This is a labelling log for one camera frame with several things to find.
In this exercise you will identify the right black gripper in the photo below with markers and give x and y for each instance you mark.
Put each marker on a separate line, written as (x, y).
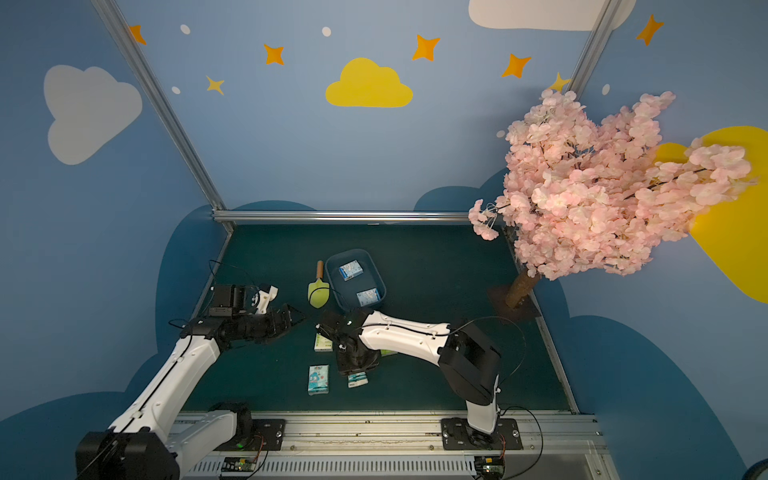
(354, 363)

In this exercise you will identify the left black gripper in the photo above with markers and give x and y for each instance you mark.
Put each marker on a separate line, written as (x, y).
(279, 320)

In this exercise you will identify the blue pocket tissue pack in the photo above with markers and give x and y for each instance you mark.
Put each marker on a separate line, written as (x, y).
(351, 270)
(356, 380)
(368, 297)
(318, 380)

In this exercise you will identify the blue plastic storage box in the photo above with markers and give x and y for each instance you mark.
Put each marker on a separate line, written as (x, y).
(345, 291)

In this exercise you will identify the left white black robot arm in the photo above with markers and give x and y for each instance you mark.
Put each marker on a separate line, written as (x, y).
(138, 444)

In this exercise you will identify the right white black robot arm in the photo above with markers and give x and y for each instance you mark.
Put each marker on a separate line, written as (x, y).
(465, 355)

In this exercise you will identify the left green circuit board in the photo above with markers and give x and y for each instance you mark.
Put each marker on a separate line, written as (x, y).
(244, 465)

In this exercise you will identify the green circuit board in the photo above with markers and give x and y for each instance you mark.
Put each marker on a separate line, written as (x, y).
(488, 468)
(244, 465)

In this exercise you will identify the right green circuit board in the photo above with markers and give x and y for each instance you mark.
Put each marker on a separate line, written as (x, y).
(488, 468)

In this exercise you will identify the pink blossom artificial tree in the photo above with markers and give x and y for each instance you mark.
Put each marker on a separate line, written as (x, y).
(581, 195)

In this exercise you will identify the green trowel wooden handle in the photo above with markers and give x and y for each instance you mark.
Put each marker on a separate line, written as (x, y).
(319, 290)

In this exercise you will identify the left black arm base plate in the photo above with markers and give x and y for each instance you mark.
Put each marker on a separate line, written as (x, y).
(264, 434)

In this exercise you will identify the aluminium front rail frame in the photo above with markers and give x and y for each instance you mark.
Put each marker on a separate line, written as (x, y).
(408, 444)

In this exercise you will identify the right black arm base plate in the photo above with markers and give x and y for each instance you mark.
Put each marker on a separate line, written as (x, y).
(457, 435)

